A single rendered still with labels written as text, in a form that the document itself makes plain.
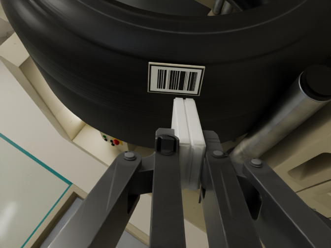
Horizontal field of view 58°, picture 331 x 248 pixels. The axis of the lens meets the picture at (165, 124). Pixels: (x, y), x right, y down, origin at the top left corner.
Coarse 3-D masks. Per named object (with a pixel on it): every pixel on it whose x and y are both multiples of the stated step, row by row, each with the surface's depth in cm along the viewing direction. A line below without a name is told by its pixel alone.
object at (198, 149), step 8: (192, 104) 21; (192, 112) 19; (192, 120) 18; (192, 128) 17; (200, 128) 17; (192, 136) 16; (200, 136) 16; (192, 144) 16; (200, 144) 16; (192, 152) 16; (200, 152) 16; (192, 160) 16; (200, 160) 16; (192, 168) 16; (200, 168) 16; (192, 176) 16; (192, 184) 16
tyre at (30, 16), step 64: (0, 0) 41; (64, 0) 34; (256, 0) 71; (320, 0) 36; (64, 64) 36; (128, 64) 34; (192, 64) 33; (256, 64) 34; (320, 64) 40; (128, 128) 45
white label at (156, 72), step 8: (152, 64) 31; (160, 64) 31; (168, 64) 31; (176, 64) 32; (152, 72) 32; (160, 72) 32; (168, 72) 32; (176, 72) 32; (184, 72) 32; (192, 72) 32; (200, 72) 32; (152, 80) 33; (160, 80) 33; (168, 80) 33; (176, 80) 33; (184, 80) 33; (192, 80) 33; (200, 80) 33; (152, 88) 34; (160, 88) 34; (168, 88) 34; (176, 88) 34; (184, 88) 34; (192, 88) 34; (200, 88) 34
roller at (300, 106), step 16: (304, 80) 33; (320, 80) 33; (288, 96) 37; (304, 96) 34; (320, 96) 33; (272, 112) 41; (288, 112) 38; (304, 112) 36; (256, 128) 47; (272, 128) 43; (288, 128) 41; (240, 144) 56; (256, 144) 49; (272, 144) 47; (240, 160) 58
